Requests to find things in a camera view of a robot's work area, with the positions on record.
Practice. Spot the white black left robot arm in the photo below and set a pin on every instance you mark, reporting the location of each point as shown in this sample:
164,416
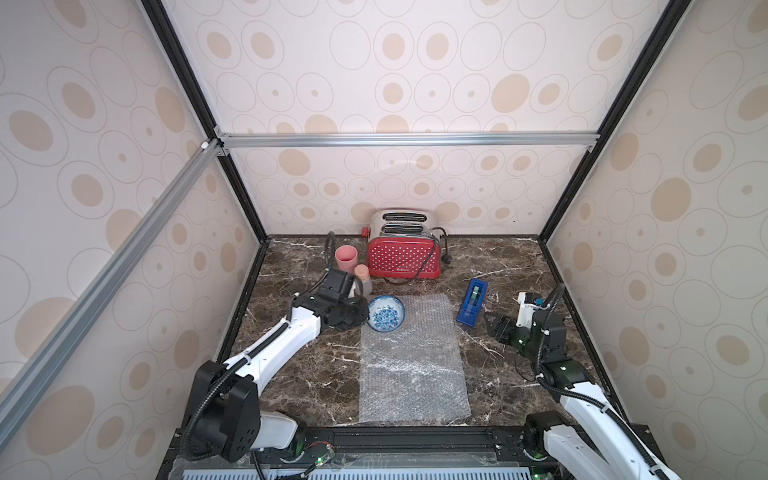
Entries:
223,416

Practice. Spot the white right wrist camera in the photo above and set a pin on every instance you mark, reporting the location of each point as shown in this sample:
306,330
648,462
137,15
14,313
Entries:
529,304

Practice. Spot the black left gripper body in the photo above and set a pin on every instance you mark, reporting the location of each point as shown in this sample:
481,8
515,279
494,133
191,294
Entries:
353,313

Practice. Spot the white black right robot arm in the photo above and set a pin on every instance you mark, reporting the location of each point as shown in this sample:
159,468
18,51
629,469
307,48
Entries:
598,444

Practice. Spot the blue tape dispenser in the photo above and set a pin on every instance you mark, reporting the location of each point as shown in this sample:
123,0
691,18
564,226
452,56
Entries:
471,306

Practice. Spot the small bottle with peach cap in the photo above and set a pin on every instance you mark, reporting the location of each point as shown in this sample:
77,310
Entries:
362,273

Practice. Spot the horizontal aluminium frame bar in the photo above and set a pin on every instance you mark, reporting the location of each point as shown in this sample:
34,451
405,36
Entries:
439,139

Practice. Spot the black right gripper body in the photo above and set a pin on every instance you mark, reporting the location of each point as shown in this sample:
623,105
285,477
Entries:
504,327

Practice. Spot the left slanted aluminium frame bar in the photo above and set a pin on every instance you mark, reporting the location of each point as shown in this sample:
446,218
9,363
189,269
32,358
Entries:
42,369

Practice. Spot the pink plastic cup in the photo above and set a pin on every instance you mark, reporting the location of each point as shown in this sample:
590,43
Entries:
346,257

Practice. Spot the blue white patterned bowl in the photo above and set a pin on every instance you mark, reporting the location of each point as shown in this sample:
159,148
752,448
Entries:
386,313

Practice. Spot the clear bubble wrap sheet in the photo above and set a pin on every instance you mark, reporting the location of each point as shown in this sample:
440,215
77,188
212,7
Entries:
414,375

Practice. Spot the red polka dot toaster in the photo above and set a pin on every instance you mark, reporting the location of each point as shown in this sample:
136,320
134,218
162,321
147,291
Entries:
404,244

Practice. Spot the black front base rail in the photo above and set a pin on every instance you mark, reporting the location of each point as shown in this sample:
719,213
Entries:
410,447

